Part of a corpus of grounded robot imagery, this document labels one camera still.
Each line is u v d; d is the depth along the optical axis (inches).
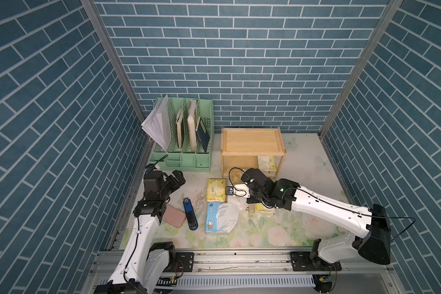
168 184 28.3
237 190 25.3
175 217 33.4
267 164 38.6
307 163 42.5
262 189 21.4
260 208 33.3
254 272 28.6
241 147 34.2
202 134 42.2
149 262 22.3
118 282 15.3
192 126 36.9
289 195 19.8
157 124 35.7
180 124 38.3
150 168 27.4
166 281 28.4
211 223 31.4
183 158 40.1
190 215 33.4
